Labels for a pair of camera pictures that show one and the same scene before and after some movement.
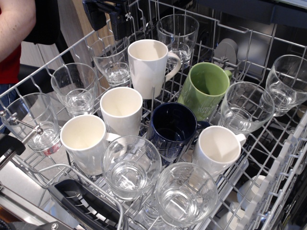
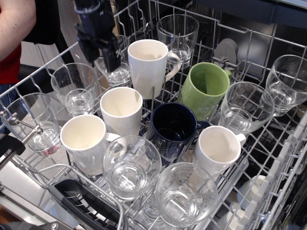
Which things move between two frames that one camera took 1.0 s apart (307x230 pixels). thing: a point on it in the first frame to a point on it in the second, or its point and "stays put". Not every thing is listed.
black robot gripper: (97, 9) to (96, 29)
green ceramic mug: (204, 87) stays put
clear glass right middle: (245, 106) stays put
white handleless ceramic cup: (122, 108) stays put
